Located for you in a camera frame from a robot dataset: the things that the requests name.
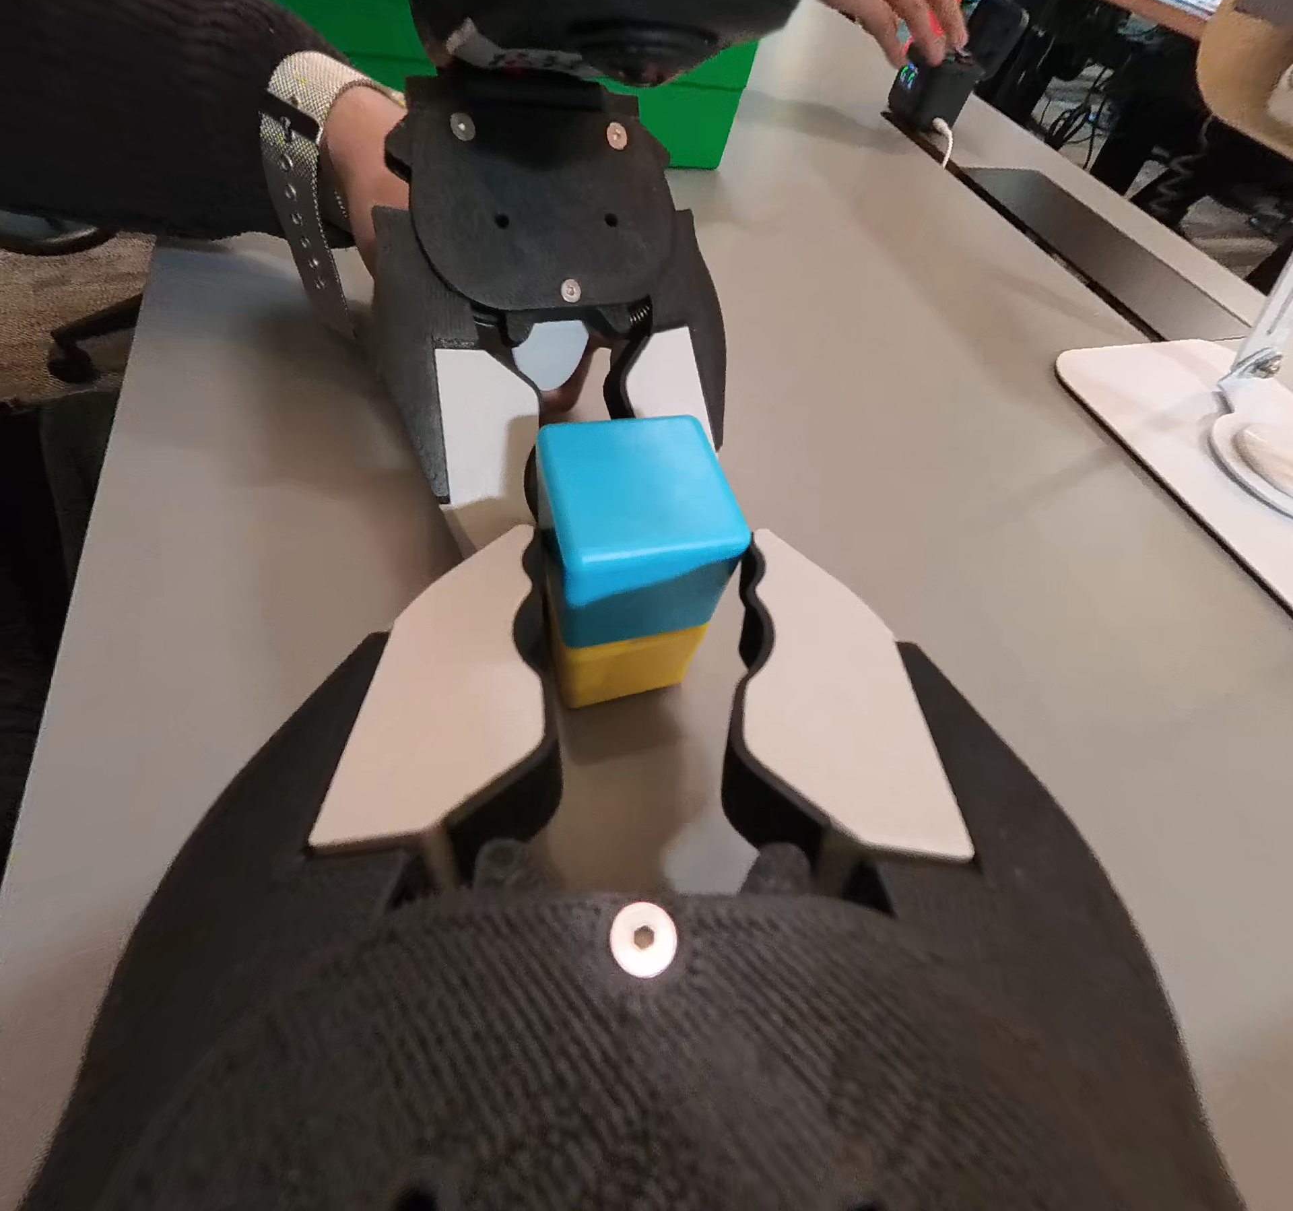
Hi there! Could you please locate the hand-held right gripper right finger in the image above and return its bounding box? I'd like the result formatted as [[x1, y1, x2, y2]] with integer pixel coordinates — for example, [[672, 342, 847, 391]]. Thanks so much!
[[721, 527, 977, 897]]

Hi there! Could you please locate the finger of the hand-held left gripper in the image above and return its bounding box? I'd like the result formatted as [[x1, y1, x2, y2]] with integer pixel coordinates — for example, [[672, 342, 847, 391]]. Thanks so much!
[[605, 326, 721, 449], [433, 341, 547, 557]]

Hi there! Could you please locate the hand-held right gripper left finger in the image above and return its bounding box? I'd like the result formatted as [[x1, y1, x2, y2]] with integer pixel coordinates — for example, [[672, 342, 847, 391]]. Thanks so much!
[[308, 523, 564, 883]]

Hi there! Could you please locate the blue cube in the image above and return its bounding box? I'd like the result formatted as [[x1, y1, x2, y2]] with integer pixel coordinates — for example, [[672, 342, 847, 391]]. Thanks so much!
[[533, 414, 754, 648]]

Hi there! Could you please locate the yellow cube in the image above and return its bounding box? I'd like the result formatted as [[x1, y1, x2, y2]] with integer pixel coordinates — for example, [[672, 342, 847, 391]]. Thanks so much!
[[549, 620, 711, 709]]

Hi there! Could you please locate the person's left forearm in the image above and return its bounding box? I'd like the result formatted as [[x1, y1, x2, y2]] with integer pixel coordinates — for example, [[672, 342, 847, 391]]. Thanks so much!
[[0, 0, 350, 242]]

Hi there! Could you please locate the grey desk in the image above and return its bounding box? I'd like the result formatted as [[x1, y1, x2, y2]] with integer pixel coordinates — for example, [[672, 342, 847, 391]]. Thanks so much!
[[0, 0, 1293, 1211]]

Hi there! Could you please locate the person's left hand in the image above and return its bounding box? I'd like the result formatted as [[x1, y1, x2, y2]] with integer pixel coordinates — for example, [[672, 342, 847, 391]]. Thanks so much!
[[322, 83, 410, 267]]

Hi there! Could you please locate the black small device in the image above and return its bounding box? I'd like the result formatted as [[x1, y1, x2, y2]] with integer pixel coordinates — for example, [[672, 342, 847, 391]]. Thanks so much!
[[887, 43, 987, 132]]

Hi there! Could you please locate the black office chair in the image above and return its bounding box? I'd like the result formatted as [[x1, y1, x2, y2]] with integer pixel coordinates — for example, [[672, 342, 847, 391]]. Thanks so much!
[[0, 211, 147, 383]]

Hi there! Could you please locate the white board stand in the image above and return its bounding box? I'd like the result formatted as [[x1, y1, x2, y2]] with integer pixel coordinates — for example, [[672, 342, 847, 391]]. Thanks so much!
[[1055, 250, 1293, 615]]

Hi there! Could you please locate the grey table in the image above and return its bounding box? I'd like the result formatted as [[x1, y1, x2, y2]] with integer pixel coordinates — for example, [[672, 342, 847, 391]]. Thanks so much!
[[883, 69, 1269, 342]]

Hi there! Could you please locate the grey woven wrist strap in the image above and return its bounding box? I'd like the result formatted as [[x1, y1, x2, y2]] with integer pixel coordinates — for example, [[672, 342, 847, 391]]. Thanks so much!
[[258, 51, 406, 338]]

